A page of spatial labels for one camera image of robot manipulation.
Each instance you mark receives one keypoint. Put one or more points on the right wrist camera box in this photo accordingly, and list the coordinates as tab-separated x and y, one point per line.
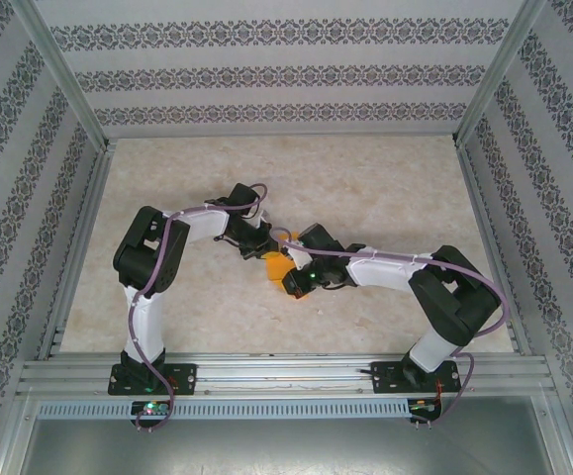
297	255

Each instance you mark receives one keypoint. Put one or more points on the aluminium mounting rail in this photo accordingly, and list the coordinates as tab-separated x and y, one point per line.
281	378

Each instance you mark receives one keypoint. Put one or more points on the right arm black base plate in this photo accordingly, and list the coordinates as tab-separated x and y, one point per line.
387	380

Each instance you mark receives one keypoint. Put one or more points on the aluminium frame beam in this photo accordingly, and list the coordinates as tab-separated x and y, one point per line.
14	440
560	435

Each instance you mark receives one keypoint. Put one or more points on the grey metal sheet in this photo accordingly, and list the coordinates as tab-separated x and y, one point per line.
286	450

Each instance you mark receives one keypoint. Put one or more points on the aluminium side rail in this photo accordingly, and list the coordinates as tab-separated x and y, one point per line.
479	198
94	198

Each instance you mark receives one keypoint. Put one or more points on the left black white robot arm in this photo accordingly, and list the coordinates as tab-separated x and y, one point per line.
202	225

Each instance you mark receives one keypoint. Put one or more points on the aluminium frame post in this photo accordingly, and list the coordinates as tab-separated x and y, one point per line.
67	74
497	74

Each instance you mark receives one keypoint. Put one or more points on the aluminium back rail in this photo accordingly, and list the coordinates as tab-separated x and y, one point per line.
281	134

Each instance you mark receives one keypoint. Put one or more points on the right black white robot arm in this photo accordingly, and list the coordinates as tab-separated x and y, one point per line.
385	272

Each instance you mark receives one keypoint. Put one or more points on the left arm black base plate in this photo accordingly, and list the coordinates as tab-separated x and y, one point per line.
184	380

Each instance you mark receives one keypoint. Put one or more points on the orange paper sheet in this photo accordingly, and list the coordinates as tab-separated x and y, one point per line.
276	269

